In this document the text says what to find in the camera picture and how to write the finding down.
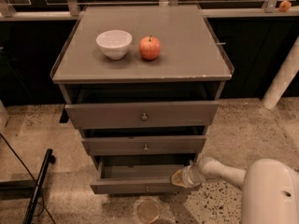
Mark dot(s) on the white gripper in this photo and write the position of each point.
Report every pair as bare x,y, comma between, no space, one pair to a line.
187,176

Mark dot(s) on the grey bottom drawer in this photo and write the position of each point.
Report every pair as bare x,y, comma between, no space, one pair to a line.
138,174

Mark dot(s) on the grey drawer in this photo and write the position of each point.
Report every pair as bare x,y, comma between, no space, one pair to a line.
138,174
144,145
142,115

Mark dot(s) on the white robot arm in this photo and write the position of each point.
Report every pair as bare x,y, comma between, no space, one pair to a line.
270,188

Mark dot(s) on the grey middle drawer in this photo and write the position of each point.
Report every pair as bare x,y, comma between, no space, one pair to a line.
144,145

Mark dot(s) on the grey top drawer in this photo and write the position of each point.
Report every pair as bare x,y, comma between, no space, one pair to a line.
142,115

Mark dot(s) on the grey metal drawer cabinet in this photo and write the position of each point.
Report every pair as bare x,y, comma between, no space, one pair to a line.
191,65

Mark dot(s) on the round floor drain cover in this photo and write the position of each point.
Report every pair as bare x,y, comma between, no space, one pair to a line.
148,211

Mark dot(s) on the black metal stand leg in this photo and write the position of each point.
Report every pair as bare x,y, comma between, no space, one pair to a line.
49,158

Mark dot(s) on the red apple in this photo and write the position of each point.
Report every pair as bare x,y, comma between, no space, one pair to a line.
149,47

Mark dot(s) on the white ceramic bowl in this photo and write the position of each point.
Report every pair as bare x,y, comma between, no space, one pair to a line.
114,43

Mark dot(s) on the small orange fruit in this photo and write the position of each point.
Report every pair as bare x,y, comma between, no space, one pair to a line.
285,5

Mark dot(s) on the white diagonal post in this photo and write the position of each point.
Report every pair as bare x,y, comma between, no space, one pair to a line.
284,77

